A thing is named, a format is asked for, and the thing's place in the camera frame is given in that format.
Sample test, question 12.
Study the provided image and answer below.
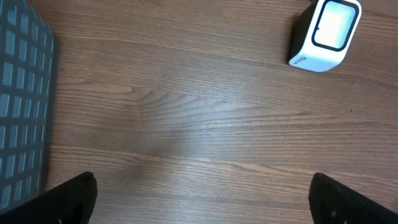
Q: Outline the grey plastic mesh basket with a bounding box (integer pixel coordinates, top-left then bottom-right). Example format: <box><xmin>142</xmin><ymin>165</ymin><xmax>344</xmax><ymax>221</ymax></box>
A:
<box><xmin>1</xmin><ymin>0</ymin><xmax>60</xmax><ymax>213</ymax></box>

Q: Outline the white barcode scanner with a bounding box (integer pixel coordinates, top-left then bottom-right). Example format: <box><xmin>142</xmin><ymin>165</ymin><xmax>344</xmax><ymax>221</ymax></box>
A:
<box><xmin>289</xmin><ymin>0</ymin><xmax>362</xmax><ymax>72</ymax></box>

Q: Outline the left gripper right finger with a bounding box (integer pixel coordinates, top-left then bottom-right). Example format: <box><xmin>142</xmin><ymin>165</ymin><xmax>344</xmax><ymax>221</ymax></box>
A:
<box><xmin>308</xmin><ymin>172</ymin><xmax>397</xmax><ymax>224</ymax></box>

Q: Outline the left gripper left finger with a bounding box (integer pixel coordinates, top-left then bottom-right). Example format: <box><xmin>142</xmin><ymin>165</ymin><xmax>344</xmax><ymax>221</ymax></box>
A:
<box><xmin>1</xmin><ymin>172</ymin><xmax>98</xmax><ymax>224</ymax></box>

